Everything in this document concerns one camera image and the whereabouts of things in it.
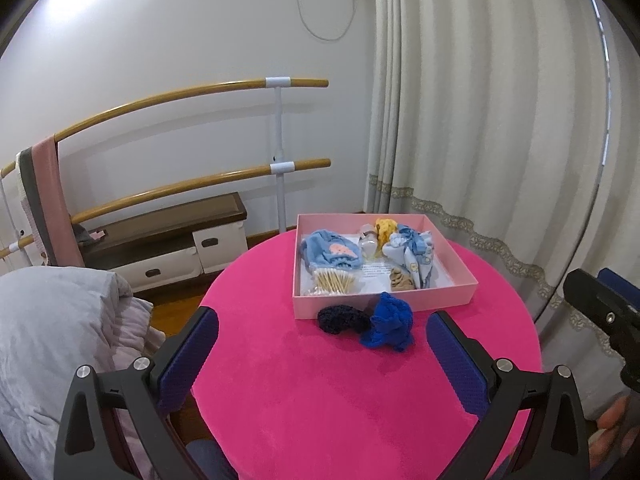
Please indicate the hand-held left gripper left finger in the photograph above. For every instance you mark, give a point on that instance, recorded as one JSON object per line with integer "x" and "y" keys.
{"x": 187, "y": 355}

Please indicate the light blue fuzzy sock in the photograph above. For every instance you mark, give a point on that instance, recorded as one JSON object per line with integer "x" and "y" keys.
{"x": 330, "y": 250}

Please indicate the cream pleated curtain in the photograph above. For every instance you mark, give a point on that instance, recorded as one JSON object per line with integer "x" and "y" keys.
{"x": 475, "y": 110}

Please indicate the small pink object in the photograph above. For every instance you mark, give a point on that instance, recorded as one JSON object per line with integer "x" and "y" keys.
{"x": 98, "y": 236}

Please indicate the pale pink bed sheet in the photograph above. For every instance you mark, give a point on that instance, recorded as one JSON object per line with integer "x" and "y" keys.
{"x": 135, "y": 325}

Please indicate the person's right hand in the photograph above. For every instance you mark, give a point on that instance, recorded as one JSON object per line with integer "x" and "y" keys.
{"x": 612, "y": 417}

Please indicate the beige scrunchie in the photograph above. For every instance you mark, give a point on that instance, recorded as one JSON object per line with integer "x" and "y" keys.
{"x": 401, "y": 280}

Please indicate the pink shallow cardboard box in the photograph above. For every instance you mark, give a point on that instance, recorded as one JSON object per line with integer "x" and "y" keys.
{"x": 385, "y": 305}

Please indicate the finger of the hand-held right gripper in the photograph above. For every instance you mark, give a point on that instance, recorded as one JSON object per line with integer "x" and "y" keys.
{"x": 622, "y": 285}
{"x": 595, "y": 305}

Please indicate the white barre post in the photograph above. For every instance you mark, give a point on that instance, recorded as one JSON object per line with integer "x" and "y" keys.
{"x": 279, "y": 125}

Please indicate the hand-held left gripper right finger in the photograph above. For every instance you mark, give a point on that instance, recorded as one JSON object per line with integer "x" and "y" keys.
{"x": 457, "y": 365}

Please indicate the small clear bottle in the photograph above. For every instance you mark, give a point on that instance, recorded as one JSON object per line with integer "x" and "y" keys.
{"x": 369, "y": 245}

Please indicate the white storage drawer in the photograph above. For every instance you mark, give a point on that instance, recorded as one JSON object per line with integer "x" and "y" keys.
{"x": 160, "y": 272}
{"x": 220, "y": 247}

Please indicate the light blue printed cloth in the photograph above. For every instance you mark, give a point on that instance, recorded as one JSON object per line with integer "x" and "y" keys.
{"x": 412, "y": 255}

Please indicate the wooden barre rail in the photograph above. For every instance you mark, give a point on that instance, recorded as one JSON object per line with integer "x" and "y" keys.
{"x": 175, "y": 187}
{"x": 150, "y": 101}

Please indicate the blue lace scrunchie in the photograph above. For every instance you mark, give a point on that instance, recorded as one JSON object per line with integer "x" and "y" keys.
{"x": 387, "y": 325}

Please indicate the dark wooden bench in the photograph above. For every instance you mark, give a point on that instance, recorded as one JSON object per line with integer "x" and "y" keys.
{"x": 165, "y": 222}

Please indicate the yellow mesh scrunchie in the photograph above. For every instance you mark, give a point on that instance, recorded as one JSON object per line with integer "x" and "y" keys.
{"x": 386, "y": 230}

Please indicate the pink and grey towel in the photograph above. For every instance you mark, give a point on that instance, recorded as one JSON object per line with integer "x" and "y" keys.
{"x": 50, "y": 200}

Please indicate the dark navy scrunchie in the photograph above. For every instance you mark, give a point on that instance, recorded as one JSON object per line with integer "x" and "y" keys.
{"x": 340, "y": 320}

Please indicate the bag of cotton swabs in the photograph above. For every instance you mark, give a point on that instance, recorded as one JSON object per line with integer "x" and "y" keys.
{"x": 335, "y": 282}

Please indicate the grey quilt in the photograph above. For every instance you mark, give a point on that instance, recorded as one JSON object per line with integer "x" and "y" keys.
{"x": 50, "y": 340}

